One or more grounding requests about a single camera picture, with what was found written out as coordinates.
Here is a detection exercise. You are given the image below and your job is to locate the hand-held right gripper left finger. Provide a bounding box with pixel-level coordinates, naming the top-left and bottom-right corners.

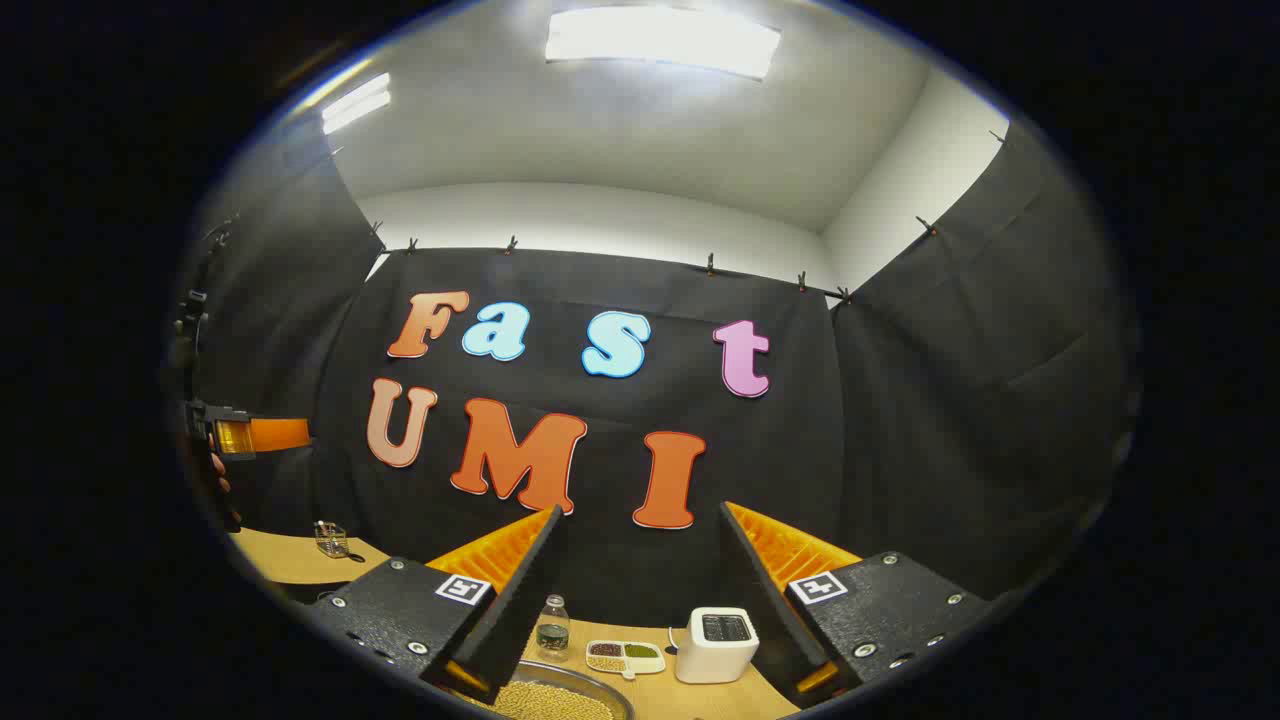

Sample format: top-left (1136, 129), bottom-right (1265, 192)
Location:
top-left (305, 505), bottom-right (564, 706)

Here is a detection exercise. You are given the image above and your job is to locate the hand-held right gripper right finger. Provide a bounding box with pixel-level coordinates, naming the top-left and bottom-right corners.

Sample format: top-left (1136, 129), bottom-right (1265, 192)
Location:
top-left (718, 501), bottom-right (996, 709)

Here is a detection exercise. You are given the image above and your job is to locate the steel pot with black handles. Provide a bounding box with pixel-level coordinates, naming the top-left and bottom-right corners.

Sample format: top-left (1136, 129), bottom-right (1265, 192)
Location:
top-left (450, 660), bottom-right (636, 720)

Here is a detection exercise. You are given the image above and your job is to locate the clear plastic water bottle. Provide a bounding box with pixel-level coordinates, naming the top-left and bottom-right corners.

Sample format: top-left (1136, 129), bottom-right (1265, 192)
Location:
top-left (536, 595), bottom-right (571, 661)

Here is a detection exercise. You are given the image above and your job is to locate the white toaster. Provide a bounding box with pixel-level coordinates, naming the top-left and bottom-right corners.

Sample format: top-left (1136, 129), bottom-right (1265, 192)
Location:
top-left (675, 607), bottom-right (760, 685)

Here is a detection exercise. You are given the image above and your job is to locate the pile of soybeans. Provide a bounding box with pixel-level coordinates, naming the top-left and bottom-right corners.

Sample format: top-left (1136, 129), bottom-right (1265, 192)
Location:
top-left (490, 680), bottom-right (616, 720)

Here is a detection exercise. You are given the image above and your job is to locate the white divided bean dish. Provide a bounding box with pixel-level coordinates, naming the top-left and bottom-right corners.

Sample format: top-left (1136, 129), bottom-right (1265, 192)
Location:
top-left (585, 640), bottom-right (666, 681)

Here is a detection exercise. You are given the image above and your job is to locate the black tripod stand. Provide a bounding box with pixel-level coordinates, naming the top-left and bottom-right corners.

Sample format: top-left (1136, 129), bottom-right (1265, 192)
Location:
top-left (172, 215), bottom-right (239, 401)

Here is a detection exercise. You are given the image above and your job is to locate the small ceiling light panel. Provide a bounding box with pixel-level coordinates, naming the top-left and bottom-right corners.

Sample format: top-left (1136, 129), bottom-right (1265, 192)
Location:
top-left (320, 72), bottom-right (393, 136)

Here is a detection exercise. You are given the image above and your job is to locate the row of black clips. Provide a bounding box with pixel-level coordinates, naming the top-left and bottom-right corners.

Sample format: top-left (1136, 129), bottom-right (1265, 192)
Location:
top-left (370, 130), bottom-right (1011, 306)

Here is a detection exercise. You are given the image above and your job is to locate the large ceiling light panel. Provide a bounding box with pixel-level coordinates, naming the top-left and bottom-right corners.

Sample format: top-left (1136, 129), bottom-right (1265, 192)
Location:
top-left (545, 8), bottom-right (781, 81)

